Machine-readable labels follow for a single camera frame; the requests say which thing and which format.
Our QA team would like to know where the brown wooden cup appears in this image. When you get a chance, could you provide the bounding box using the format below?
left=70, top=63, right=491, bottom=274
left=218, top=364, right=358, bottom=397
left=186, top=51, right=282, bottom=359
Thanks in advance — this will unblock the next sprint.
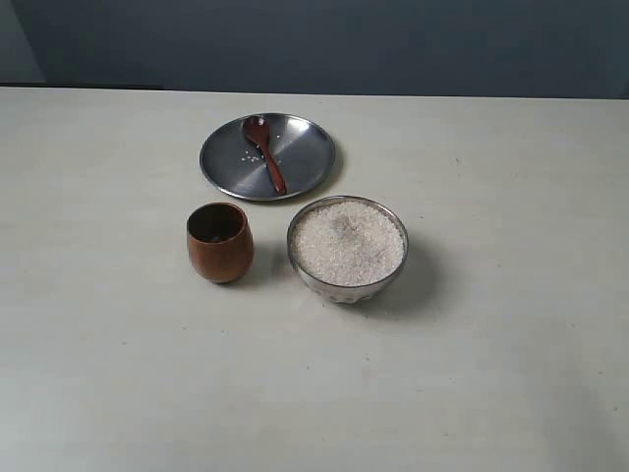
left=187, top=203, right=255, bottom=284

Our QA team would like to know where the dark red wooden spoon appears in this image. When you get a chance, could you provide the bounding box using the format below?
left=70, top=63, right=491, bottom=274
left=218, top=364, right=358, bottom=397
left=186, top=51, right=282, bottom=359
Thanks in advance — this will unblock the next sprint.
left=242, top=115, right=287, bottom=196

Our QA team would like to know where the glass bowl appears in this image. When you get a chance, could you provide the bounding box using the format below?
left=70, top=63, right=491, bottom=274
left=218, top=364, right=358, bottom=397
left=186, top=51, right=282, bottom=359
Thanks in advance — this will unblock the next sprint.
left=287, top=196, right=409, bottom=304

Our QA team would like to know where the round steel plate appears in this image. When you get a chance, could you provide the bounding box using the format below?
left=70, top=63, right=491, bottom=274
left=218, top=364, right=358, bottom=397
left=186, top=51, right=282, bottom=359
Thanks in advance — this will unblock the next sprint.
left=200, top=112, right=336, bottom=202

